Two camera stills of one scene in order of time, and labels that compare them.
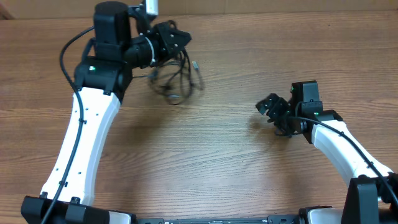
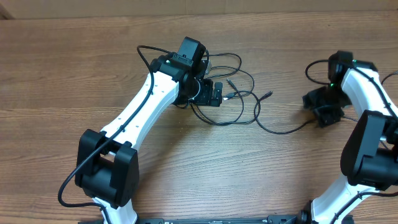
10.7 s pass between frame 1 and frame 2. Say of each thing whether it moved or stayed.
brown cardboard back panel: stayed
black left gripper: moved
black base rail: stayed
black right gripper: moved
